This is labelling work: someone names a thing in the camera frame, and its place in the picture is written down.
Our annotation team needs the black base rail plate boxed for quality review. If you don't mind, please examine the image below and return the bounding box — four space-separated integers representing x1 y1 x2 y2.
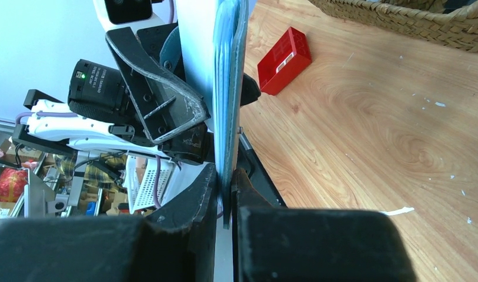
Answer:
237 132 287 207

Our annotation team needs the woven compartment tray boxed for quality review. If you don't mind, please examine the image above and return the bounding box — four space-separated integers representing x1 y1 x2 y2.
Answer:
311 0 478 52

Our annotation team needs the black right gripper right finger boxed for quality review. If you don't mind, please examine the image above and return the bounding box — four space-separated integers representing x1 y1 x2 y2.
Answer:
231 169 417 281

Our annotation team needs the white perforated plastic basket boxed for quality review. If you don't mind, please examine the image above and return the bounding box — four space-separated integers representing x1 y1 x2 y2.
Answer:
122 156 176 214

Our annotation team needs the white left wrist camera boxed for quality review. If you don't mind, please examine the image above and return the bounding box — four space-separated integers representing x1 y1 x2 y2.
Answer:
93 0 166 33

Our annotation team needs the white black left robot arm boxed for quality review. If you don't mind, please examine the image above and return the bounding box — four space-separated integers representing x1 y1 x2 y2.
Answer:
13 23 214 165

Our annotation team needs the red flat toy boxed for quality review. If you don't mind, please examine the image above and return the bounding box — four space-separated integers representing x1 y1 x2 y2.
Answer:
257 27 312 96

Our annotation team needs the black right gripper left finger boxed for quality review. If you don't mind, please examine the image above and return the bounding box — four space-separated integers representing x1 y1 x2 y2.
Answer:
0 164 217 281

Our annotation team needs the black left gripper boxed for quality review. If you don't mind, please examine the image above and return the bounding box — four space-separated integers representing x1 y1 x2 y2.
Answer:
105 23 262 165

